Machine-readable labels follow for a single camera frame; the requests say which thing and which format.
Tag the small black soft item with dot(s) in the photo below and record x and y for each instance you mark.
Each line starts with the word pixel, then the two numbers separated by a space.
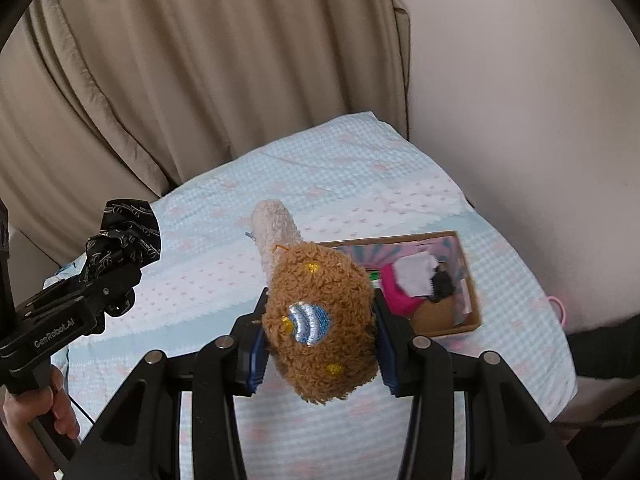
pixel 442 285

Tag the black patterned cloth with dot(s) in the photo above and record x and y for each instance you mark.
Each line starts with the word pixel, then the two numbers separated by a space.
pixel 130 230

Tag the brown fuzzy sock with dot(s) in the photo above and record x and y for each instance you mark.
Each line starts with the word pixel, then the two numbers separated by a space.
pixel 320 310

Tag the pink soft cloth item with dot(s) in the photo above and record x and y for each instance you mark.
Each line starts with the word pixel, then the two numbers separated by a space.
pixel 395 295

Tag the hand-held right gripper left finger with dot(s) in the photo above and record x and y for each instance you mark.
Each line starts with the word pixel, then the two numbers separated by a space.
pixel 255 365

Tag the beige curtain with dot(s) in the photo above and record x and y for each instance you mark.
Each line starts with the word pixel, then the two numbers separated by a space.
pixel 200 60

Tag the pink printed cardboard box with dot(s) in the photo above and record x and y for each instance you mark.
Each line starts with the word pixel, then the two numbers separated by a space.
pixel 440 317

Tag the white soft cloth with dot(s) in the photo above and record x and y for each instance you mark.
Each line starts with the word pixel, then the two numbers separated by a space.
pixel 415 272

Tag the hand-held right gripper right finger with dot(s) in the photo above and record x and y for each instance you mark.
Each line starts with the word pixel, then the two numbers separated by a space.
pixel 392 370

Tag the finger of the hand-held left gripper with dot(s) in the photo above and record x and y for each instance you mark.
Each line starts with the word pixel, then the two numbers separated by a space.
pixel 120 305
pixel 110 280

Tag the light blue checked bedsheet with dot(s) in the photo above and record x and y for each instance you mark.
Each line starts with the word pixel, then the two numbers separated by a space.
pixel 350 170

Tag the person's left hand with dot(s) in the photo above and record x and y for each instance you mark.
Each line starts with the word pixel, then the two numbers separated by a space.
pixel 60 410

